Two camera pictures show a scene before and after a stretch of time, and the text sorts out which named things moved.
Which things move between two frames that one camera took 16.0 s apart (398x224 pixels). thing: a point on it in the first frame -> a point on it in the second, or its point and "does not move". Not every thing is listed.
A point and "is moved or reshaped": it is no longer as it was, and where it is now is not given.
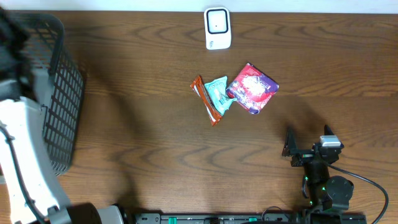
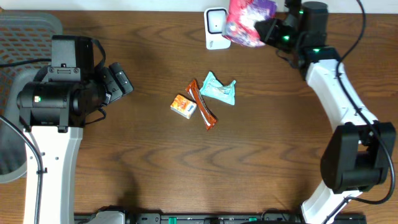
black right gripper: (303, 156) -> (275, 24)
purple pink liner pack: (252, 88) -> (242, 17)
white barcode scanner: (217, 24) does not move
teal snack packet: (217, 89) is moved or reshaped
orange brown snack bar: (198, 86) -> (209, 119)
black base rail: (249, 218) does not move
